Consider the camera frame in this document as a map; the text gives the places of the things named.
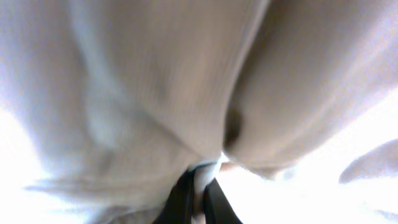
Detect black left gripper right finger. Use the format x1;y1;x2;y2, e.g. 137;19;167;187
203;179;243;224

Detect beige shorts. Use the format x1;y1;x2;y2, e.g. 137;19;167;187
1;0;397;223

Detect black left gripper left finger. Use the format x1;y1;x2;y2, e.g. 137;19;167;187
152;170;195;224

